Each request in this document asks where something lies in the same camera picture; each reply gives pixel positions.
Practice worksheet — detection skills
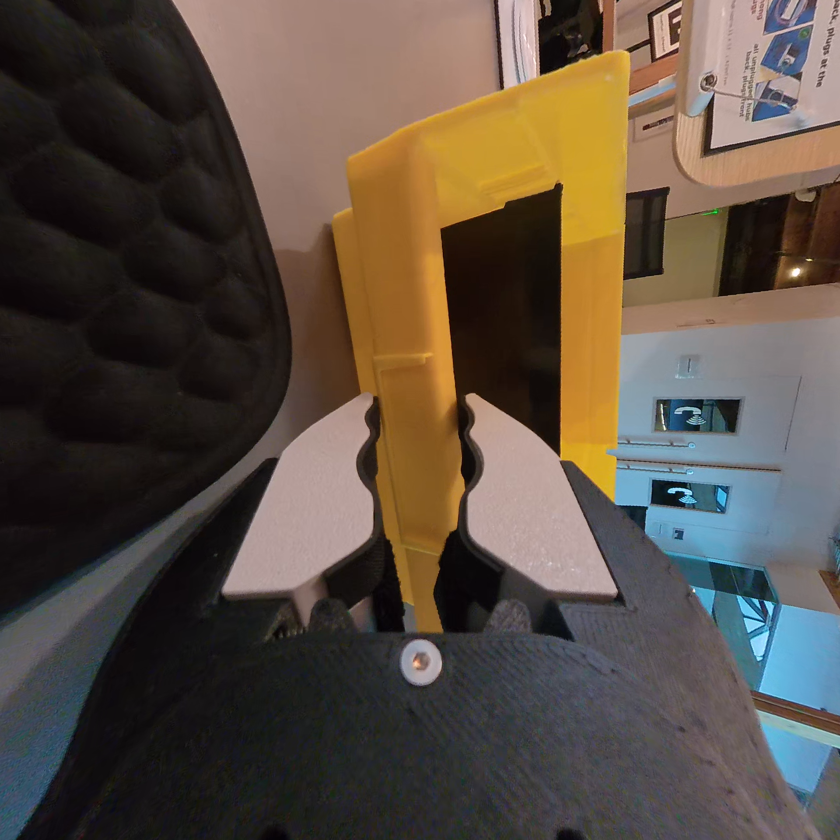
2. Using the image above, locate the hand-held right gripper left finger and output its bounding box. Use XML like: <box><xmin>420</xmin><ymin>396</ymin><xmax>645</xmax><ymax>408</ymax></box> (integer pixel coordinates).
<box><xmin>222</xmin><ymin>392</ymin><xmax>385</xmax><ymax>601</ymax></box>

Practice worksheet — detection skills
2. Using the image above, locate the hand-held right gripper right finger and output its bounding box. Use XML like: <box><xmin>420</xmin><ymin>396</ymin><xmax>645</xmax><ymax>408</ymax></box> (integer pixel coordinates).
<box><xmin>458</xmin><ymin>392</ymin><xmax>620</xmax><ymax>605</ymax></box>

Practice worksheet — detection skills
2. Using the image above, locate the yellow plastic storage bin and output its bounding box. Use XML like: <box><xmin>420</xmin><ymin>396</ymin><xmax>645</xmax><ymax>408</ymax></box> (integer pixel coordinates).
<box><xmin>331</xmin><ymin>50</ymin><xmax>632</xmax><ymax>634</ymax></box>

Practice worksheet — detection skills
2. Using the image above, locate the phone symbol window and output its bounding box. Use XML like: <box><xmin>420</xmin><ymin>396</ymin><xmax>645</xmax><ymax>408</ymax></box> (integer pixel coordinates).
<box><xmin>650</xmin><ymin>479</ymin><xmax>731</xmax><ymax>509</ymax></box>
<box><xmin>653</xmin><ymin>397</ymin><xmax>742</xmax><ymax>434</ymax></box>

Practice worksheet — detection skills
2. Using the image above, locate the black padded wrist rest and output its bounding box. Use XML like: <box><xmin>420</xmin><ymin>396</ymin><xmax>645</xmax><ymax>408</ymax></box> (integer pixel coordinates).
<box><xmin>0</xmin><ymin>0</ymin><xmax>293</xmax><ymax>614</ymax></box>

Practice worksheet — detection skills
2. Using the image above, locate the wooden instruction board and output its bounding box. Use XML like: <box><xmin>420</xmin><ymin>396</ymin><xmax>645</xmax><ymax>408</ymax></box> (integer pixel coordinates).
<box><xmin>672</xmin><ymin>0</ymin><xmax>840</xmax><ymax>188</ymax></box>

